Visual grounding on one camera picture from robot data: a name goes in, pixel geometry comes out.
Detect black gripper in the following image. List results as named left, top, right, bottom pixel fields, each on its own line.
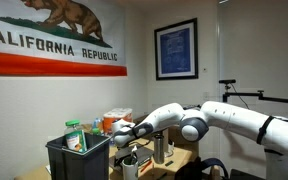
left=116, top=141, right=140, bottom=165

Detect dark grey laptop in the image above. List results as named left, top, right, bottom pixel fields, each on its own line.
left=110, top=145, right=156, bottom=173

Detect white mug green logo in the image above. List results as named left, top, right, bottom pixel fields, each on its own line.
left=122, top=155, right=140, bottom=180

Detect red pen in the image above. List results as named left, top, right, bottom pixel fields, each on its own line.
left=140, top=160, right=154, bottom=173

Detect steel thermos bottle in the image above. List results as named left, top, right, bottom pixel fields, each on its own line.
left=153, top=133, right=165, bottom=165

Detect orange box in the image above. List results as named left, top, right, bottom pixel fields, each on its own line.
left=102, top=107, right=134, bottom=135

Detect tall steel cylinder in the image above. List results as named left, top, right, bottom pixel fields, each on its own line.
left=162, top=128, right=170, bottom=157

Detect green canister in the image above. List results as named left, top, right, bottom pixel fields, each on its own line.
left=91, top=117, right=105, bottom=135

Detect dark grey plastic bin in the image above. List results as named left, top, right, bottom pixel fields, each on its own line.
left=45, top=132, right=112, bottom=180

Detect green capped plastic bottle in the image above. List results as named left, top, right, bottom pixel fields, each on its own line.
left=63, top=119, right=88, bottom=153

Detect framed blue blueprint picture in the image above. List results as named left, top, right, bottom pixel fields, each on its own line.
left=153, top=17, right=199, bottom=81

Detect California Republic bear flag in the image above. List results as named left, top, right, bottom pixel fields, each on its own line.
left=0, top=0, right=128, bottom=77

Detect white door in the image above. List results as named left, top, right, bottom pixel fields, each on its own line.
left=217, top=0, right=288, bottom=178

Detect black bag with strap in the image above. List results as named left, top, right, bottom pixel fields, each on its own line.
left=174, top=156, right=230, bottom=180

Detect black camera on mount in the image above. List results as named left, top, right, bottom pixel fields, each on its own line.
left=218, top=78, right=237, bottom=85

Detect thin black camera cable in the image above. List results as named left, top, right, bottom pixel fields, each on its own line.
left=229, top=83, right=251, bottom=110

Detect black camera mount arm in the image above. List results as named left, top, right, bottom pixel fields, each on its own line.
left=222, top=89, right=288, bottom=110

